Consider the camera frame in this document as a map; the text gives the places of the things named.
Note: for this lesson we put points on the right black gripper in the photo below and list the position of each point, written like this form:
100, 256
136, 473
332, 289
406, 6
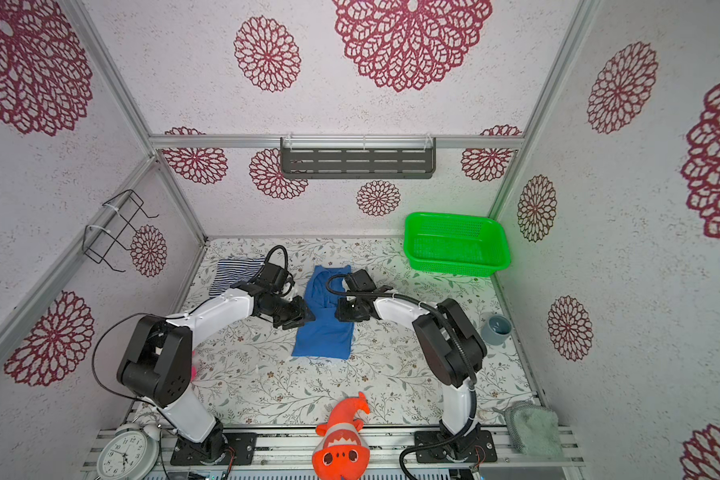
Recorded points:
343, 311

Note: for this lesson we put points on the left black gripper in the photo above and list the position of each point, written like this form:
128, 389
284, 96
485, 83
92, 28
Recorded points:
300, 315

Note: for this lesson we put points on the blue white striped tank top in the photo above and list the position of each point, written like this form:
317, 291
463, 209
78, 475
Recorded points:
231, 271

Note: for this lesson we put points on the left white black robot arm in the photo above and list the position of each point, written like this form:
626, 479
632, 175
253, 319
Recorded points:
157, 361

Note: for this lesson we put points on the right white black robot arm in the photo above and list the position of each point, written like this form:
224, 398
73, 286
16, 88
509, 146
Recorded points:
452, 348

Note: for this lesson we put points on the green plastic basket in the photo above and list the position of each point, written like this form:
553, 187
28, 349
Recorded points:
455, 244

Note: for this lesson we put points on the grey blue cup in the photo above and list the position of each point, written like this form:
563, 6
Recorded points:
496, 330

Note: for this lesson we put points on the red fish plush toy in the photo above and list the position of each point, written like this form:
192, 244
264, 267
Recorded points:
342, 453

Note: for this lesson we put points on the green folded towel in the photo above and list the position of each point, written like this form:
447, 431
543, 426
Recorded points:
534, 430

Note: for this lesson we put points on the white alarm clock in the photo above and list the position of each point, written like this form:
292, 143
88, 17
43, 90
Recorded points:
131, 454

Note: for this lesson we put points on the grey wall shelf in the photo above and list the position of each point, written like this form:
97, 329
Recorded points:
359, 160

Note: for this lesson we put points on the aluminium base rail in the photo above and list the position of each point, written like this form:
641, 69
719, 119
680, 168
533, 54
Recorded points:
268, 453

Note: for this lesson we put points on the black wire rack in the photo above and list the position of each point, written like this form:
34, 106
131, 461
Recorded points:
98, 240

